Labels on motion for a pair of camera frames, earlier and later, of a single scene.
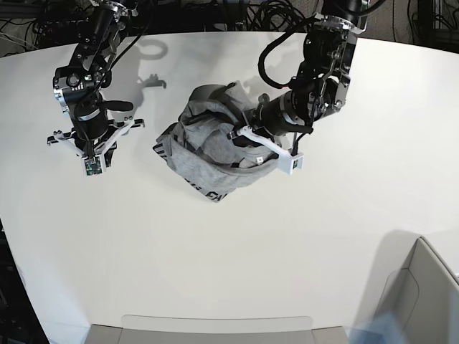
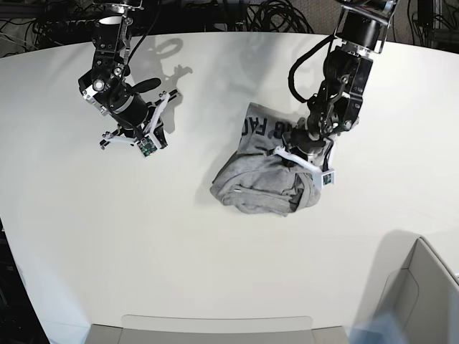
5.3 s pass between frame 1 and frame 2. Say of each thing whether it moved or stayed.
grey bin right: stayed
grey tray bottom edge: stayed
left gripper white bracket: moved
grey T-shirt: moved
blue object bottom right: stayed
